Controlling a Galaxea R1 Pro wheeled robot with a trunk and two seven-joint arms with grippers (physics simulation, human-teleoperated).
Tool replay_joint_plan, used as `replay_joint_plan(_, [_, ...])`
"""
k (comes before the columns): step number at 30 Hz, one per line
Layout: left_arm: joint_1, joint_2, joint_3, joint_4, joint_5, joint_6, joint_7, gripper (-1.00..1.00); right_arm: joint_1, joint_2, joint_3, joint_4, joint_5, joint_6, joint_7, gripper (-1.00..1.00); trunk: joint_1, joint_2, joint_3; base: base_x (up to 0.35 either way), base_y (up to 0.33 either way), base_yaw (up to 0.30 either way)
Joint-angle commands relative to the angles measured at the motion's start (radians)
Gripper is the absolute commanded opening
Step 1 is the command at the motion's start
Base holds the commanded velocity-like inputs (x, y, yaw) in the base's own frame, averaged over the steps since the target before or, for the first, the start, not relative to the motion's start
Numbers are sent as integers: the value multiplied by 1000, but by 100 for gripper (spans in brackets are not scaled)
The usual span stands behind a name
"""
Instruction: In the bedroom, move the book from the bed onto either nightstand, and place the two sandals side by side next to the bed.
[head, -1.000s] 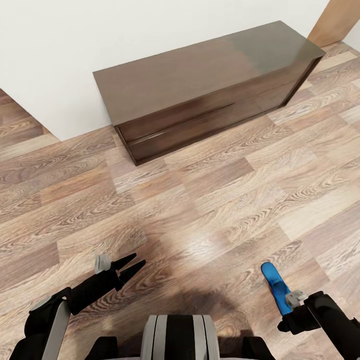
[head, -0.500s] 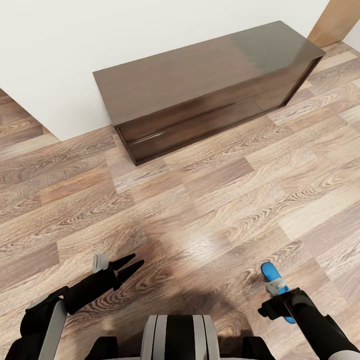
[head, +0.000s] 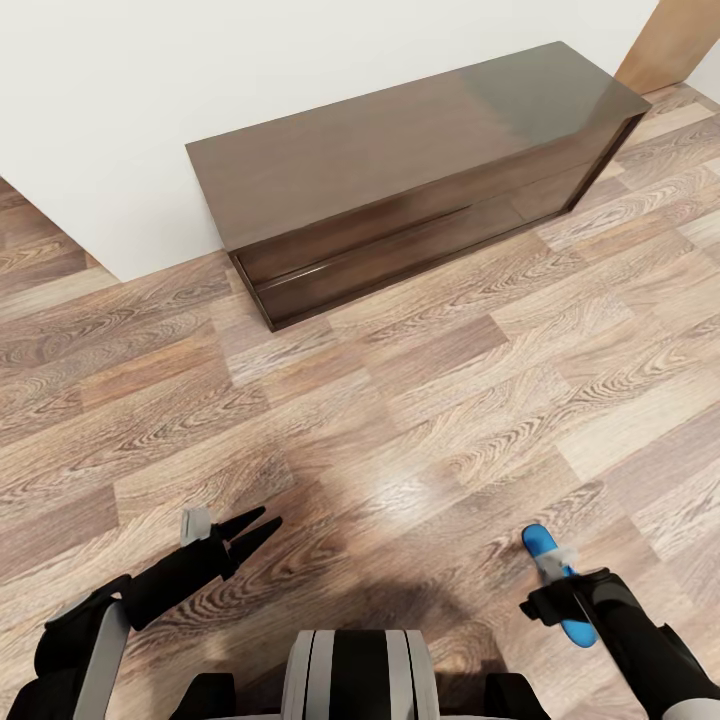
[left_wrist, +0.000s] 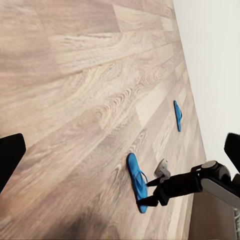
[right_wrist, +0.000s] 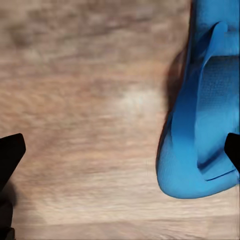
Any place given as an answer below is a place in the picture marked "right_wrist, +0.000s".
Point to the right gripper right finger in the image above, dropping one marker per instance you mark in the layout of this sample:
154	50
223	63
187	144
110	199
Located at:
232	149

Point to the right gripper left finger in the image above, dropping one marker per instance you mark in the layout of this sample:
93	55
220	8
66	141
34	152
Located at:
12	149

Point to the sandal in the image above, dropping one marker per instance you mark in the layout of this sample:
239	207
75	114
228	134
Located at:
191	160

